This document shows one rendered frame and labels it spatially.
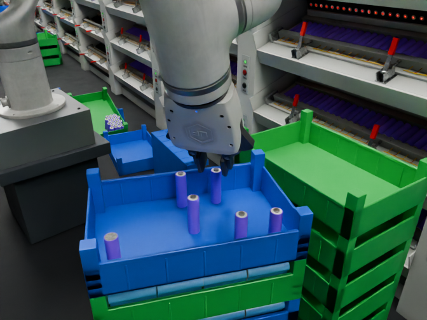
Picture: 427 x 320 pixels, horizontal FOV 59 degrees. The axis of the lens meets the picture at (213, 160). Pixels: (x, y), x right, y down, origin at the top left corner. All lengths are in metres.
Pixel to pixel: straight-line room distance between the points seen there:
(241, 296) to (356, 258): 0.21
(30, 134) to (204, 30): 0.81
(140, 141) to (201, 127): 1.36
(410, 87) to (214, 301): 0.59
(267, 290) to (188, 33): 0.38
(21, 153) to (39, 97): 0.17
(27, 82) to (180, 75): 0.80
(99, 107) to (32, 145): 0.96
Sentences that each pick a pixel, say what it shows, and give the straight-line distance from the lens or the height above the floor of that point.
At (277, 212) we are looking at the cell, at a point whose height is 0.47.
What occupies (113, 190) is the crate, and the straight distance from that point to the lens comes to 0.66.
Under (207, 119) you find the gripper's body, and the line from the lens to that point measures 0.48.
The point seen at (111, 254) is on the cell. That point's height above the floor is 0.45.
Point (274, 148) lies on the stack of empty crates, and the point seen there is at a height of 0.41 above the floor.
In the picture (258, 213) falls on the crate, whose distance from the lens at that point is 0.64.
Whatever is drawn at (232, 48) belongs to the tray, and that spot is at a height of 0.51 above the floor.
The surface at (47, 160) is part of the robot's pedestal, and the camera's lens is 1.16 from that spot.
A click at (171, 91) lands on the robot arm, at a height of 0.64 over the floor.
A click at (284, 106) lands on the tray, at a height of 0.37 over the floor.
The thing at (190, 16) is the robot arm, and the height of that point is 0.73.
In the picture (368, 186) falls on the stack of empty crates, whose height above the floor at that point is 0.40.
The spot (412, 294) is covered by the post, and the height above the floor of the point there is 0.08.
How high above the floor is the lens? 0.78
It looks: 28 degrees down
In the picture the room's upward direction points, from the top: straight up
